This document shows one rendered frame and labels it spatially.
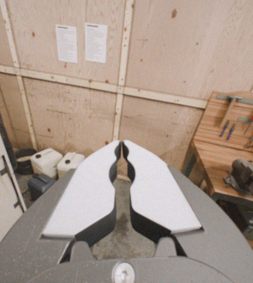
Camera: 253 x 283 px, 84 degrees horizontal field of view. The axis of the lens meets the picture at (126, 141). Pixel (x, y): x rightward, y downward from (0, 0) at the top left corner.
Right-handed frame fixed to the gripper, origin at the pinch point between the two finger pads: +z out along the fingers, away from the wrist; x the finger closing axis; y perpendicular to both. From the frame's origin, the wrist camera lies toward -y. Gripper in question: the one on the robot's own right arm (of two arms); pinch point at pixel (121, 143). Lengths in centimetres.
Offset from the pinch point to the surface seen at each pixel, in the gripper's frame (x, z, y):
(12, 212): -76, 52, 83
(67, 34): -50, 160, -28
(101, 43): -17, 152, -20
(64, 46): -55, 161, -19
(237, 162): 80, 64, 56
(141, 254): 16, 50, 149
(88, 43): -29, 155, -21
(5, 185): -72, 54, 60
